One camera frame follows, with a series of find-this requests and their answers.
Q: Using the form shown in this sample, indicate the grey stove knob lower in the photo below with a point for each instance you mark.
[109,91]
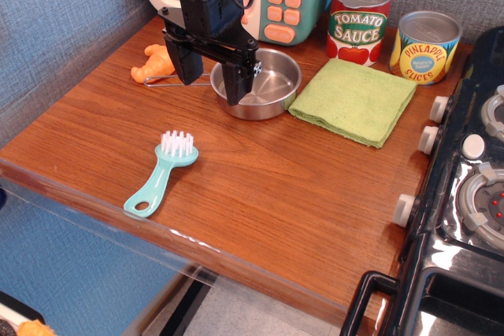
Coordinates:
[403,209]

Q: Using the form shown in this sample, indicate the black toy stove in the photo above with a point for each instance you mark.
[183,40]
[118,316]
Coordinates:
[450,280]

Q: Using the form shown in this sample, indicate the grey stove knob upper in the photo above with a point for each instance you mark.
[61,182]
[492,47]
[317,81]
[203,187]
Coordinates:
[438,109]

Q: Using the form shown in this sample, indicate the grey stove knob middle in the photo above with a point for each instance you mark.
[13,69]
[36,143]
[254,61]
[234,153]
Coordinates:
[427,140]

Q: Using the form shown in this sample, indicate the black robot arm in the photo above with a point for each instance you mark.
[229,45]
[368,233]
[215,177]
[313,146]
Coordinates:
[212,29]

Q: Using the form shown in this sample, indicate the orange plush object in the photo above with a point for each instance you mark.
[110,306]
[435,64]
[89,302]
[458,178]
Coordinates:
[34,328]

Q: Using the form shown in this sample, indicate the tomato sauce can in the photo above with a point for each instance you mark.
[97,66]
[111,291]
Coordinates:
[356,30]

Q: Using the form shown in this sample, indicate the green folded cloth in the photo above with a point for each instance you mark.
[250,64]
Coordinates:
[354,101]

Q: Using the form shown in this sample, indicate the small steel pan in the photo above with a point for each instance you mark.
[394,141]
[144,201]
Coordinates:
[273,91]

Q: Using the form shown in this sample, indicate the grey stove knob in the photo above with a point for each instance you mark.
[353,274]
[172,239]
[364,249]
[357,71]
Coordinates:
[403,209]
[427,140]
[438,109]

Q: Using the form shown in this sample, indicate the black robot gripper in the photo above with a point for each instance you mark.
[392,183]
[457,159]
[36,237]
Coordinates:
[212,28]

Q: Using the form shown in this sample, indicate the pineapple slices can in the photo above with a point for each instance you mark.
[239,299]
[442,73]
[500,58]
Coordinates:
[425,45]

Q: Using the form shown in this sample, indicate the teal dish brush white bristles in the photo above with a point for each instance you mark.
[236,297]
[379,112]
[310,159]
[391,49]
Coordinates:
[175,150]

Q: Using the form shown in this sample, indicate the orange toy croissant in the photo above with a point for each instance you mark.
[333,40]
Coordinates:
[158,63]

